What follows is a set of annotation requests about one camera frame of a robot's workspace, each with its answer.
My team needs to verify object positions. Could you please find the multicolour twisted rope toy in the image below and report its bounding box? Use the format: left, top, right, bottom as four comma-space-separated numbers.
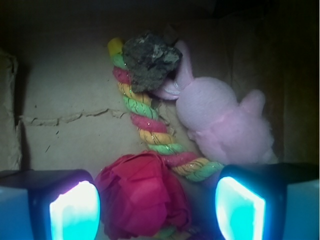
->
107, 38, 223, 240

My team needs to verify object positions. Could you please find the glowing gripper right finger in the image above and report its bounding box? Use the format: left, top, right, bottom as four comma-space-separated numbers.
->
215, 163, 320, 240

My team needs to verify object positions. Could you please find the pink plush toy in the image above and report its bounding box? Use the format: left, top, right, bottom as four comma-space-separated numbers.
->
154, 41, 274, 165

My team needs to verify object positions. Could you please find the brown paper bag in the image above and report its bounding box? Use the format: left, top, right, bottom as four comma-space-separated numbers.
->
0, 0, 320, 240

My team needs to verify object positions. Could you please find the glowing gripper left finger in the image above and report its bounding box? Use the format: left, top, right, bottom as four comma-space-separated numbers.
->
0, 169, 101, 240

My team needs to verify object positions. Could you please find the dark brown crumpled lump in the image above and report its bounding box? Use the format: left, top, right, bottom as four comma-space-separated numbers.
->
122, 31, 183, 93

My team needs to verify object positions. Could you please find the crumpled red paper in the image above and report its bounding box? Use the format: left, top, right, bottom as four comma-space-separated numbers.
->
94, 151, 192, 240

